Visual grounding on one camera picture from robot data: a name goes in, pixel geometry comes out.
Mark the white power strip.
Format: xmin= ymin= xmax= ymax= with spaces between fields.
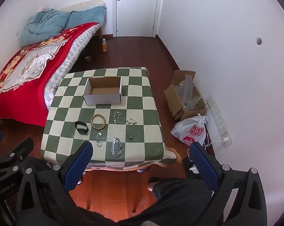
xmin=206 ymin=95 xmax=232 ymax=147

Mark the bed with patchwork sheet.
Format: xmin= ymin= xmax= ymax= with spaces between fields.
xmin=0 ymin=0 xmax=107 ymax=128

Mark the white charger cable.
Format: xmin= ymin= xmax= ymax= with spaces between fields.
xmin=204 ymin=140 xmax=225 ymax=150

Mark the small black case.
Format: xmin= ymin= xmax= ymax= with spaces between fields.
xmin=75 ymin=121 xmax=89 ymax=134

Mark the white plastic bag red print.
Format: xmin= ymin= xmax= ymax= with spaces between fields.
xmin=171 ymin=114 xmax=208 ymax=145

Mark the green checkered tablecloth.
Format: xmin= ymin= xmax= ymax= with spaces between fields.
xmin=41 ymin=67 xmax=178 ymax=170

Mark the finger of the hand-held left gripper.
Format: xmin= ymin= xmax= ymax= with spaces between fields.
xmin=0 ymin=137 xmax=34 ymax=170

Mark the person's foot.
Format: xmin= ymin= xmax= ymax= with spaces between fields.
xmin=147 ymin=176 xmax=161 ymax=192

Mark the blue duvet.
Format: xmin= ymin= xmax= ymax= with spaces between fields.
xmin=19 ymin=9 xmax=70 ymax=46

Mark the clear bubble wrap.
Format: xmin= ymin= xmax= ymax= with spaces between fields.
xmin=176 ymin=74 xmax=205 ymax=110

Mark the brown cardboard box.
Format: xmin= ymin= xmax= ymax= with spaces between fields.
xmin=164 ymin=70 xmax=207 ymax=120

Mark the red floral blanket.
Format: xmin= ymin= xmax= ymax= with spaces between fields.
xmin=0 ymin=22 xmax=99 ymax=127

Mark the white cardboard box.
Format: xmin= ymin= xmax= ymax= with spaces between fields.
xmin=83 ymin=76 xmax=122 ymax=105

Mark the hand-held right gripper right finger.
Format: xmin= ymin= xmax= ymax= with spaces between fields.
xmin=188 ymin=142 xmax=268 ymax=226

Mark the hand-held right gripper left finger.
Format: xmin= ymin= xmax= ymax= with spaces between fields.
xmin=15 ymin=141 xmax=93 ymax=226

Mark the blue pillow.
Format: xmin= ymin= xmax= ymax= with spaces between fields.
xmin=67 ymin=6 xmax=107 ymax=29

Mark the silver charm necklace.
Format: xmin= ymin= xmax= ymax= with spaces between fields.
xmin=96 ymin=132 xmax=105 ymax=148

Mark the wooden bead bracelet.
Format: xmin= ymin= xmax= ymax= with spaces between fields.
xmin=91 ymin=114 xmax=107 ymax=130

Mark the white door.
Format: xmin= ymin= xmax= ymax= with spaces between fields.
xmin=116 ymin=0 xmax=161 ymax=37

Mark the chunky silver chain bracelet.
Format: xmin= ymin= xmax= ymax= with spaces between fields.
xmin=111 ymin=137 xmax=123 ymax=158

